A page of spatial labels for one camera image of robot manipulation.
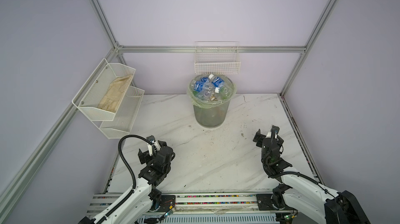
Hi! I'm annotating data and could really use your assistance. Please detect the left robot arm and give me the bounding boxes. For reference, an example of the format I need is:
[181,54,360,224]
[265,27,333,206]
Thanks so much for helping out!
[79,141,175,224]

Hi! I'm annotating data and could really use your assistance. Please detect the upper white mesh shelf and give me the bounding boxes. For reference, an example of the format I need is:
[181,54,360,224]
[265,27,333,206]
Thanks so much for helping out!
[72,59,135,121]

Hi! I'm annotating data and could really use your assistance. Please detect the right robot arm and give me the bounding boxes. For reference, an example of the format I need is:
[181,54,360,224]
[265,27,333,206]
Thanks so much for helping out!
[253,126,370,224]

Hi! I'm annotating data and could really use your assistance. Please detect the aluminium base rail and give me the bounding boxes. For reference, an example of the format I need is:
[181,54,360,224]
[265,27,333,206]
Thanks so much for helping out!
[82,190,352,224]

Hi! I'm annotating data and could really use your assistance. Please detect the clear purple label bottle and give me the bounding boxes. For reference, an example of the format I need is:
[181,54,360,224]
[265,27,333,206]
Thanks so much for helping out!
[197,83,215,102]

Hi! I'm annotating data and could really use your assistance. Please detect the mesh waste bin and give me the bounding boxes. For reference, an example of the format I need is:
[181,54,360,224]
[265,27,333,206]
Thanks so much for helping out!
[188,73,235,128]

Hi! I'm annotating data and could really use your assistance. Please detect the white wire wall basket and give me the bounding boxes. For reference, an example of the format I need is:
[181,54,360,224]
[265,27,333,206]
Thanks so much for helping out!
[194,41,241,75]

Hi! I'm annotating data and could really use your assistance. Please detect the green bin liner bag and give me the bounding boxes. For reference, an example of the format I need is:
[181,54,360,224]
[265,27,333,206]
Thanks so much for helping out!
[187,74,237,109]

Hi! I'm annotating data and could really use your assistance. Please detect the white mesh shelf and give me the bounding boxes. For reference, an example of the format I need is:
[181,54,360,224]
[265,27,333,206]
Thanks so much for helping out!
[72,59,135,121]
[100,86,144,139]

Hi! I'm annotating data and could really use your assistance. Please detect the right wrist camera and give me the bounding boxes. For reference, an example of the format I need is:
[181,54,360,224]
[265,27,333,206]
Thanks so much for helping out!
[266,125,280,140]

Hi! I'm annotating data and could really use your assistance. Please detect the lower white mesh shelf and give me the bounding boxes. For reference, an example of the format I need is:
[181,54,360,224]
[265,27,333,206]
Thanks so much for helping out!
[100,86,144,139]

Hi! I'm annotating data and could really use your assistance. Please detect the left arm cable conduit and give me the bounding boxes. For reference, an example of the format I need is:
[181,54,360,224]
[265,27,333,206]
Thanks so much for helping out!
[95,134,154,224]

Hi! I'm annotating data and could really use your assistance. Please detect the blue label water bottle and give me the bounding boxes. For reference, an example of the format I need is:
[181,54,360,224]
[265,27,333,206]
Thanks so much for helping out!
[200,77,210,84]

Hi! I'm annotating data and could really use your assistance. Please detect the Pocari Sweat bottle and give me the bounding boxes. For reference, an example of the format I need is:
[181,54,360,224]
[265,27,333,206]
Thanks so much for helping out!
[208,74,231,98]

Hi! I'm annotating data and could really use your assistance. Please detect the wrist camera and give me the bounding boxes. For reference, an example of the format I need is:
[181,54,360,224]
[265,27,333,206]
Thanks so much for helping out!
[266,125,280,140]
[147,135,161,156]

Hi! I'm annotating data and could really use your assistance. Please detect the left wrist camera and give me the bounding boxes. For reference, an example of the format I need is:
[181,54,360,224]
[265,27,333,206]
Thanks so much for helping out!
[147,135,161,156]

